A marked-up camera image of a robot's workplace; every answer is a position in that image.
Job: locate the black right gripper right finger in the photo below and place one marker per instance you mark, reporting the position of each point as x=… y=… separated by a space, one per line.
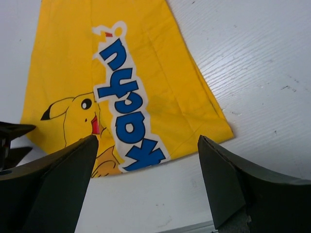
x=247 y=198

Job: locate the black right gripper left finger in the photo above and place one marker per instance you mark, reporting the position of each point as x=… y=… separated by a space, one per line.
x=47 y=194

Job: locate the yellow Pikachu cloth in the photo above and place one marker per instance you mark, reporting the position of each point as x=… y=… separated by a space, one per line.
x=119 y=70

